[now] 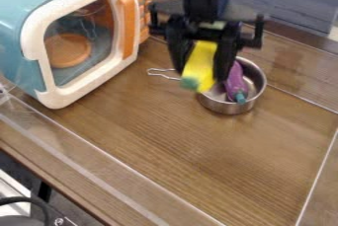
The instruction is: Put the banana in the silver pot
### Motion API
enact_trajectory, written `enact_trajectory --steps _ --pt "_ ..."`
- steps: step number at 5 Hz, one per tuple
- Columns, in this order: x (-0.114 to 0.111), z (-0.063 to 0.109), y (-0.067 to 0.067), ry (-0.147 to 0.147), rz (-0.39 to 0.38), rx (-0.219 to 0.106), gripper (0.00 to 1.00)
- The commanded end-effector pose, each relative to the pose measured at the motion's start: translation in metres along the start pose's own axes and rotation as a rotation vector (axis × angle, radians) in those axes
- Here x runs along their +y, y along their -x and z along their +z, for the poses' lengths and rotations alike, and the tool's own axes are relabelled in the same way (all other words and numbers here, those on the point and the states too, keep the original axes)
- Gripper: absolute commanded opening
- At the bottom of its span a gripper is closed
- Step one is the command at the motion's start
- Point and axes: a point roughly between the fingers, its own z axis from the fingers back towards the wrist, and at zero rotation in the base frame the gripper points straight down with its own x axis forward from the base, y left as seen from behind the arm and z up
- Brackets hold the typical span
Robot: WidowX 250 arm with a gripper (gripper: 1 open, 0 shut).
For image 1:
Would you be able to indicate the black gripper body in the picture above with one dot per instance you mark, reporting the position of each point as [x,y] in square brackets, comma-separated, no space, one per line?
[207,12]

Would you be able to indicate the clear acrylic barrier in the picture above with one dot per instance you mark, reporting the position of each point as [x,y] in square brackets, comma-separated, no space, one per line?
[112,191]

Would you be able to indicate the blue toy microwave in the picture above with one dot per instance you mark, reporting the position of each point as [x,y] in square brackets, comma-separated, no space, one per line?
[113,24]

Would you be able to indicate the silver pot with wire handle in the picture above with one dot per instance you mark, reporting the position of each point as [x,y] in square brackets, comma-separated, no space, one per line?
[213,99]

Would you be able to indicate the yellow toy banana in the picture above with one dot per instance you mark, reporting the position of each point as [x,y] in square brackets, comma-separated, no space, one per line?
[196,76]

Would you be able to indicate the purple toy eggplant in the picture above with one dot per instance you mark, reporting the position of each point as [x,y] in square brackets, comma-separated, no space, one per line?
[236,88]

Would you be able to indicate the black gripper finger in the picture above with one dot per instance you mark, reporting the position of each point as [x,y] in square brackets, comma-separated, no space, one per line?
[177,35]
[224,55]

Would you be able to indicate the orange microwave turntable plate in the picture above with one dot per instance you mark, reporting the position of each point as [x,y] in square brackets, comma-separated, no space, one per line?
[66,50]

